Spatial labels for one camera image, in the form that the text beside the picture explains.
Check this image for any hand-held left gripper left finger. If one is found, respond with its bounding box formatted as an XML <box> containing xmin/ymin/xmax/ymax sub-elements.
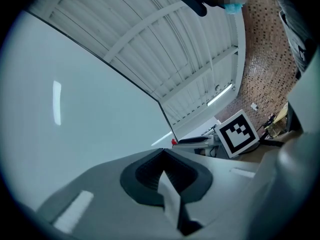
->
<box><xmin>34</xmin><ymin>148</ymin><xmax>181</xmax><ymax>240</ymax></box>

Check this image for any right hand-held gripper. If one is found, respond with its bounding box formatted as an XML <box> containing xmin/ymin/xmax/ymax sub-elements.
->
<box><xmin>172</xmin><ymin>108</ymin><xmax>261</xmax><ymax>160</ymax></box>

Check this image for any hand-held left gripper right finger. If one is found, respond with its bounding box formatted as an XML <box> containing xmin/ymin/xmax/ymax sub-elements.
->
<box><xmin>162</xmin><ymin>148</ymin><xmax>276</xmax><ymax>240</ymax></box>

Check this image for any white whiteboard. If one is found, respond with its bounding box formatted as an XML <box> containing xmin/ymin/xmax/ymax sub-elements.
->
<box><xmin>0</xmin><ymin>10</ymin><xmax>180</xmax><ymax>211</ymax></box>

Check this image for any long ceiling lamp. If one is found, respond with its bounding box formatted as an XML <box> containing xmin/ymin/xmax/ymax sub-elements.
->
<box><xmin>206</xmin><ymin>83</ymin><xmax>234</xmax><ymax>108</ymax></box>

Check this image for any blue face mask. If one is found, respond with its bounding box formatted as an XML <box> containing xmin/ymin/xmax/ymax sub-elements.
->
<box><xmin>224</xmin><ymin>1</ymin><xmax>247</xmax><ymax>15</ymax></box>

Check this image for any black head-worn camera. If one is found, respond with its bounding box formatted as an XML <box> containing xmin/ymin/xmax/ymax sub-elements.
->
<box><xmin>179</xmin><ymin>0</ymin><xmax>208</xmax><ymax>18</ymax></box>

